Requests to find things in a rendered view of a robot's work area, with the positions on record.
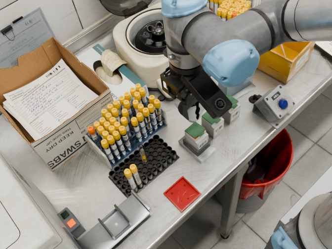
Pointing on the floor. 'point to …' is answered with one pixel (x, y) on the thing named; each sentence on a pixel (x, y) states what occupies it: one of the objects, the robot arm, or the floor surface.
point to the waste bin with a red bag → (259, 195)
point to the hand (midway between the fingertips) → (196, 119)
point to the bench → (22, 146)
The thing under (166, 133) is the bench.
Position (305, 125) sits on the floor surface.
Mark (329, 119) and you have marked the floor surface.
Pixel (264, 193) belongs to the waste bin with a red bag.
